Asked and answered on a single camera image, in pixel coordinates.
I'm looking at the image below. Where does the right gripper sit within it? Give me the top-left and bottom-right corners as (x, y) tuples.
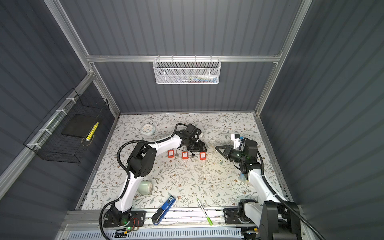
(217, 145), (247, 165)

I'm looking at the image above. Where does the red padlock with keys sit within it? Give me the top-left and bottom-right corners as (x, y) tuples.
(182, 151), (189, 160)

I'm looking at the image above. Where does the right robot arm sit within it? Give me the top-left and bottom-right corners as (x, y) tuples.
(216, 134), (324, 240)

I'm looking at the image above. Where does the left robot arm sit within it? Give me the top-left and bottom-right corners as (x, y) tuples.
(103, 123), (207, 227)

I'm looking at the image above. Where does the colourful marker pack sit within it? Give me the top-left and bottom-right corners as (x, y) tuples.
(239, 173), (248, 183)

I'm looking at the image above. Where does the white round timer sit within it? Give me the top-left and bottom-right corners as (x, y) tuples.
(141, 124), (157, 136)

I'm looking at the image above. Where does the pale green jar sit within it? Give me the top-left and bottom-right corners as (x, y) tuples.
(138, 181), (154, 195)

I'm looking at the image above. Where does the blue black utility knife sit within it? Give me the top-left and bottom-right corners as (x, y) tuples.
(152, 196), (176, 226)

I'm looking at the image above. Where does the yellow green tool in basket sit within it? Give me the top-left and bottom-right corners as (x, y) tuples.
(86, 122), (99, 142)

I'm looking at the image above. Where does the black box in basket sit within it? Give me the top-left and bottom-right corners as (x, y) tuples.
(61, 114), (98, 138)

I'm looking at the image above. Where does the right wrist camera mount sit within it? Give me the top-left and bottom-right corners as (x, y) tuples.
(231, 134), (245, 151)

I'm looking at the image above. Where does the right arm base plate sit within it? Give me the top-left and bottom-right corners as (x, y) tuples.
(223, 205), (262, 226)

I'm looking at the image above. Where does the green handled screwdriver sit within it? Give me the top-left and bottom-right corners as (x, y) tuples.
(197, 199), (213, 226)

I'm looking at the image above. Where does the white wire basket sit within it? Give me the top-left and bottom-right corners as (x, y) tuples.
(153, 59), (222, 85)

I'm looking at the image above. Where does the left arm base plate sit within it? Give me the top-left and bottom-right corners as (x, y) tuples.
(102, 210), (146, 228)

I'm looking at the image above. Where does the black wire basket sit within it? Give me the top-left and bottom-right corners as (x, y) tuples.
(24, 91), (110, 164)

